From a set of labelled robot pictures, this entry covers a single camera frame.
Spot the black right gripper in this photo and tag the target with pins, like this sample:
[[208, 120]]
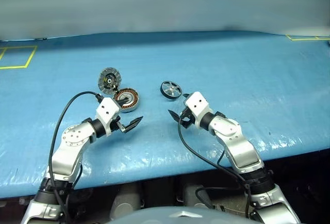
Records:
[[186, 118]]

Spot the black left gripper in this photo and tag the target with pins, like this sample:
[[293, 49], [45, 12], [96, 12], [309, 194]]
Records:
[[117, 125]]

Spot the copper wound motor stator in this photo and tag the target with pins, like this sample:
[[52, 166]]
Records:
[[130, 100]]

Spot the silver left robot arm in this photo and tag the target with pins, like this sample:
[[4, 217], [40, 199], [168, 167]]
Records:
[[67, 157]]

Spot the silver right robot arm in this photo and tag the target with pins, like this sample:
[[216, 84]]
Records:
[[242, 149]]

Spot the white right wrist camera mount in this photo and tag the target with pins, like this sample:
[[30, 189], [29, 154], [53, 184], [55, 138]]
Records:
[[197, 104]]

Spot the black rotor with silver spokes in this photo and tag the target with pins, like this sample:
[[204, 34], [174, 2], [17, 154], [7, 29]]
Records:
[[171, 89]]

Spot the grey robot torso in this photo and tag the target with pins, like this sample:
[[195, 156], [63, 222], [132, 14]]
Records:
[[167, 216]]

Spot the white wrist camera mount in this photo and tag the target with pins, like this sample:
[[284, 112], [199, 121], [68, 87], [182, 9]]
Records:
[[107, 110], [197, 104]]

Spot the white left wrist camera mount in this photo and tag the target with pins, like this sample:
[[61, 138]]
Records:
[[107, 110]]

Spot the grey finned motor housing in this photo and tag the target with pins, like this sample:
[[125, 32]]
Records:
[[109, 80]]

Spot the blue plastic table cover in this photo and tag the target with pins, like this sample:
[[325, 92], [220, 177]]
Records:
[[206, 66]]

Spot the grey rounded shape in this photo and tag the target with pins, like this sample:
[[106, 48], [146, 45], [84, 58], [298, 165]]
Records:
[[192, 195], [126, 200]]

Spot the small black clip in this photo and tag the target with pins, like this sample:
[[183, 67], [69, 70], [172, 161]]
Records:
[[41, 38]]

